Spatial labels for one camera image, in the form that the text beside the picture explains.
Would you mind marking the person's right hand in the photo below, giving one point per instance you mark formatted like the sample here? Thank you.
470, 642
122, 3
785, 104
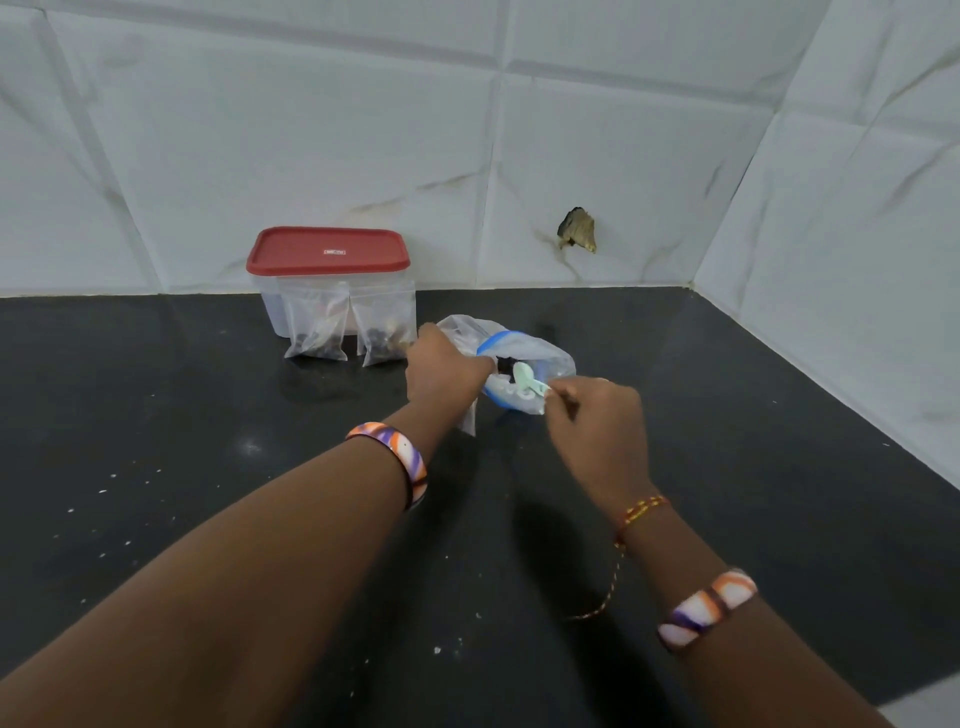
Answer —
600, 442

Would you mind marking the person's left hand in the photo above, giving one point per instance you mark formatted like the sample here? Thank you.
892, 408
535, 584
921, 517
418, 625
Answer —
442, 382

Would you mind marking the mint green measuring spoon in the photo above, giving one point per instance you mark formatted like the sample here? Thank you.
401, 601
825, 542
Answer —
529, 379

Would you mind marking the large clear blue-zip bag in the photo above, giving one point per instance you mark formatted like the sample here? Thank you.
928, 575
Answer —
547, 352

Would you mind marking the red-lidded clear plastic container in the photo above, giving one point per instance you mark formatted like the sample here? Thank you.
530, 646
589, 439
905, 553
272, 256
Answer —
270, 300

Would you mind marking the person's left forearm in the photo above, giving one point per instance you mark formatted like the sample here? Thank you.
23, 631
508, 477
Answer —
210, 600

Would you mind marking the person's right forearm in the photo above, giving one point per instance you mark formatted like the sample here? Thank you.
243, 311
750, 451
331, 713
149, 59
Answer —
750, 660

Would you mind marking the orange purple white bangle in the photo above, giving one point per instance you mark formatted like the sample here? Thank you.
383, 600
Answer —
397, 454
705, 607

